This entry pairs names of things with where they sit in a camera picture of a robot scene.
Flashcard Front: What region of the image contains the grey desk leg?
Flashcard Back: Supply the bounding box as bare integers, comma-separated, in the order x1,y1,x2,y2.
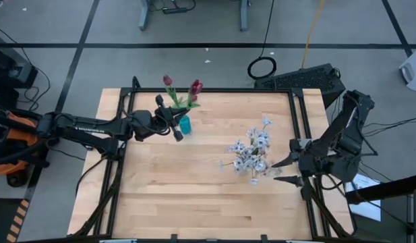
138,0,153,32
239,0,251,33

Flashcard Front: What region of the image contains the black mat with hazard stripes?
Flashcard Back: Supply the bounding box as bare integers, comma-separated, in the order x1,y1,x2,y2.
0,198,30,243

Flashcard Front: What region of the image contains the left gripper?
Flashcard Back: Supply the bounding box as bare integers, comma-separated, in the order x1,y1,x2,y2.
131,94,191,142

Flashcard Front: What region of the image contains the black aluminium table frame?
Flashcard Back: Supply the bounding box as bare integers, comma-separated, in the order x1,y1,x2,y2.
72,76,357,243

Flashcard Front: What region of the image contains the white paper sheet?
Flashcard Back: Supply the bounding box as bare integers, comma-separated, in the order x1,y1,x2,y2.
345,173,382,223

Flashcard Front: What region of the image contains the black equipment box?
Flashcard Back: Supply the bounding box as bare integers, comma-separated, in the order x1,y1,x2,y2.
0,32,39,89

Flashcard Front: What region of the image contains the black computer tower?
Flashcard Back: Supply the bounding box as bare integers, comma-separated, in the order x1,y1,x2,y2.
254,63,347,109

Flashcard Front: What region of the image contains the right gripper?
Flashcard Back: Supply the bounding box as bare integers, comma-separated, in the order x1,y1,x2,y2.
270,138,330,200

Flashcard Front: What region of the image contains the blue glass vase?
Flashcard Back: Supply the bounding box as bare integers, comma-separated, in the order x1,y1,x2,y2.
179,115,193,136

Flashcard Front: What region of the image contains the thick yellow cable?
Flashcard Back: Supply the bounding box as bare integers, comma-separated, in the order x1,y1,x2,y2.
301,0,326,70

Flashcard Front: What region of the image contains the white plastic device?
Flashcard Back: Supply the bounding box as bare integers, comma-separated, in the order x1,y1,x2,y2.
398,44,416,92

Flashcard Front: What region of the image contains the black metal beam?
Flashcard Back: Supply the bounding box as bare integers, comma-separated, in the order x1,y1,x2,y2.
345,173,416,205

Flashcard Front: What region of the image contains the white artificial flower bunch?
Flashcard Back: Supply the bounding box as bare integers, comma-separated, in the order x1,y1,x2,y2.
218,140,259,175
247,158,283,186
246,117,273,149

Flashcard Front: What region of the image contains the orange vacuum with black hose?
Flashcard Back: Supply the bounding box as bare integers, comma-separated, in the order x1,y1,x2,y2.
0,105,60,188

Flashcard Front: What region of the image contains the black cable with coil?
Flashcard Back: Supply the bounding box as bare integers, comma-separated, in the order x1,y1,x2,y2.
247,0,278,81

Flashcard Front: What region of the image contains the black power strip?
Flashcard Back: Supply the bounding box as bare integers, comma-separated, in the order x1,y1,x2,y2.
162,6,189,15

